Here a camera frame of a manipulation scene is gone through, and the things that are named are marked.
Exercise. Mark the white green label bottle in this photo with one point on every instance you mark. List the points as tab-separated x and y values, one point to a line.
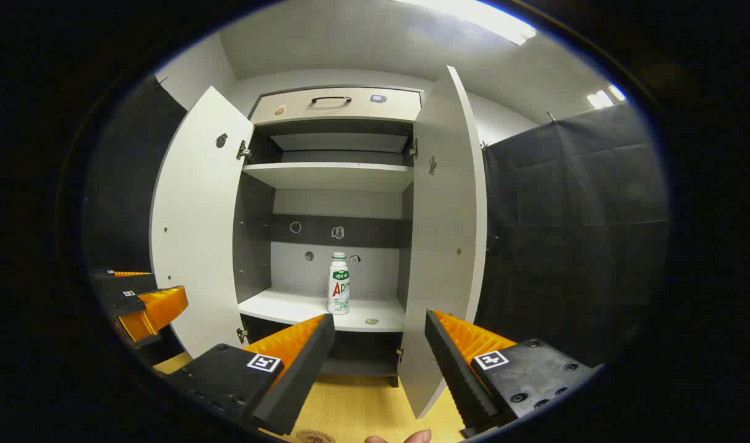
338	284

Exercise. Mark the long ceiling light panel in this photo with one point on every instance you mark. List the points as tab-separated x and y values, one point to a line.
473	17

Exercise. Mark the white cabinet door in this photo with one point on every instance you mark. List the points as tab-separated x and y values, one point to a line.
445	246
196	234

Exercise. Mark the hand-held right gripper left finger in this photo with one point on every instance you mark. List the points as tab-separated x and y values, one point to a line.
301	381

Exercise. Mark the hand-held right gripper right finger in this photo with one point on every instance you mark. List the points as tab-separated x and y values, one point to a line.
454	375

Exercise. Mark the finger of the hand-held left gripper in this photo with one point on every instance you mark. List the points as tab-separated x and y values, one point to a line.
125	282
156	307

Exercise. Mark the white cabinet shelf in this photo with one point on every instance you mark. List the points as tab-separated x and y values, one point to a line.
331	175
288	307

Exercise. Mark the small ceiling light panel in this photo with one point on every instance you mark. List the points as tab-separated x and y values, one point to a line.
605	96

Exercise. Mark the white cabinet drawer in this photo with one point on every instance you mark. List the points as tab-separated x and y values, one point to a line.
350	111

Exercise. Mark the white grey cabinet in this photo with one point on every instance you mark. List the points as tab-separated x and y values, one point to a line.
338	215

